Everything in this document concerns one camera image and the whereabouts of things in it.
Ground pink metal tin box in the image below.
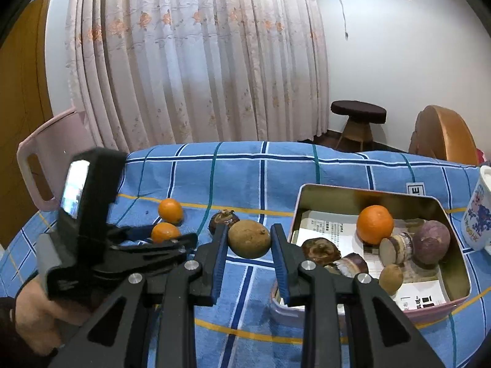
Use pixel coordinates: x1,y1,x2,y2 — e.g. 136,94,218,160
269,183,472,324

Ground dark brown mangosteen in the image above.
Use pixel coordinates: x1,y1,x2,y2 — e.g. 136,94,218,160
208,209,240,234

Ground person's left hand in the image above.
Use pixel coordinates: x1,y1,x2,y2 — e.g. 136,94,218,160
15,272,93,357

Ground brown longan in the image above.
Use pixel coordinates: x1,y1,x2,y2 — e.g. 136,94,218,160
228,219,272,258
379,264,404,295

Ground white mug with blue print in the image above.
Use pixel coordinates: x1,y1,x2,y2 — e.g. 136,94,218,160
459,165,491,255

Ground printed paper sheets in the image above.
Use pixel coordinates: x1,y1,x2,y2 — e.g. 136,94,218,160
292,210,451,311

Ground wooden door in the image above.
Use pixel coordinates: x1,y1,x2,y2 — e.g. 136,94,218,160
0,0,54,250

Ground white floral curtain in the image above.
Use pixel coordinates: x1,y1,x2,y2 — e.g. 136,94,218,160
65,0,331,150

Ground pink electric kettle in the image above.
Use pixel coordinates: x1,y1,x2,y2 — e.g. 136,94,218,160
17,107,93,212

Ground dark round stool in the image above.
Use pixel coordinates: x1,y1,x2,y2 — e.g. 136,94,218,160
331,100,387,150

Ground large orange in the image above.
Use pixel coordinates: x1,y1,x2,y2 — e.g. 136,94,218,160
356,205,395,245

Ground orange round chair back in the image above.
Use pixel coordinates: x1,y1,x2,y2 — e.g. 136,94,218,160
408,105,480,165

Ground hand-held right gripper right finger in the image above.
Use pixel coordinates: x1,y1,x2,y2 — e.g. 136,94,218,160
269,223,447,368

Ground person's left forearm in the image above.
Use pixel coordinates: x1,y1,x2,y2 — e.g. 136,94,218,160
0,297,58,368

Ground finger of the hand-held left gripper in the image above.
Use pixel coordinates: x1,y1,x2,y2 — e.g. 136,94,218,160
107,232,199,277
106,224,158,243

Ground small orange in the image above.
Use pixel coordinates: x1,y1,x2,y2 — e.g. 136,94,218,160
158,198,184,225
151,222,182,244

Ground dark brown shrivelled fruit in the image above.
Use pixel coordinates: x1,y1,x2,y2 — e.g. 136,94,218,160
301,238,342,266

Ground purple round fruit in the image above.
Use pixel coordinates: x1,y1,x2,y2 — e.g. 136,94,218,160
412,219,451,265

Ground air conditioner power cable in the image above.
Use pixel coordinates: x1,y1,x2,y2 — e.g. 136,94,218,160
337,0,350,41

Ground blue plaid tablecloth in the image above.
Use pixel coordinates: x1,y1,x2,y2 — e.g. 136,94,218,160
0,141,491,368

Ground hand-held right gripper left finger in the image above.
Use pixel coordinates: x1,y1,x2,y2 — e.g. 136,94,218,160
50,224,231,368

